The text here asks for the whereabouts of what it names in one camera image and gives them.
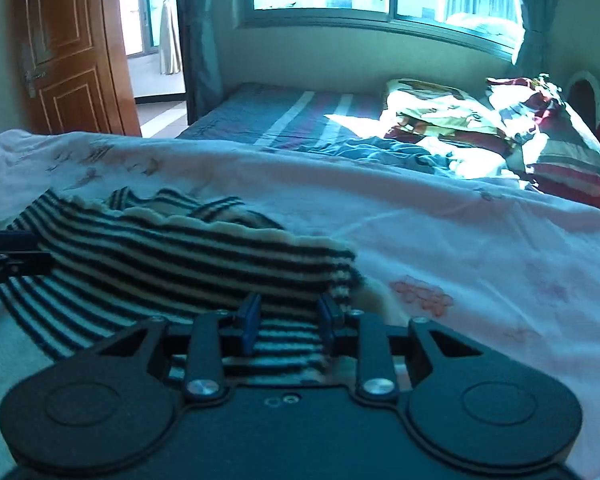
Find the blue striped bed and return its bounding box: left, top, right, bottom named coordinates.
left=175, top=82, right=531, bottom=182

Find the dark blue curtain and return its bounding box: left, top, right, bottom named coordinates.
left=509, top=0, right=572, bottom=82
left=172, top=0, right=226, bottom=124

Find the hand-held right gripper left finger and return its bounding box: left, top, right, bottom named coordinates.
left=97, top=293, right=262, bottom=404

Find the red and white striped pillow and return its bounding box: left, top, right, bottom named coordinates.
left=484, top=74, right=600, bottom=197

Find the yellow printed blanket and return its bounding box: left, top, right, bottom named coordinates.
left=379, top=78, right=517, bottom=157

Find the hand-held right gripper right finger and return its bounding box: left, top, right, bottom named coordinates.
left=316, top=293, right=482, bottom=404

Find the cream and black striped sweater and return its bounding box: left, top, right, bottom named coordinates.
left=0, top=186, right=412, bottom=387

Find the brown wooden door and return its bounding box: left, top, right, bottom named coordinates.
left=12, top=0, right=142, bottom=137

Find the pink floral bedsheet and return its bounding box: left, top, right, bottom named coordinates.
left=0, top=129, right=600, bottom=480

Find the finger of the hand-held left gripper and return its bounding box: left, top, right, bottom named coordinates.
left=0, top=252, right=54, bottom=297
left=0, top=229, right=40, bottom=256

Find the white hallway curtain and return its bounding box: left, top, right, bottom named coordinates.
left=157, top=0, right=182, bottom=76

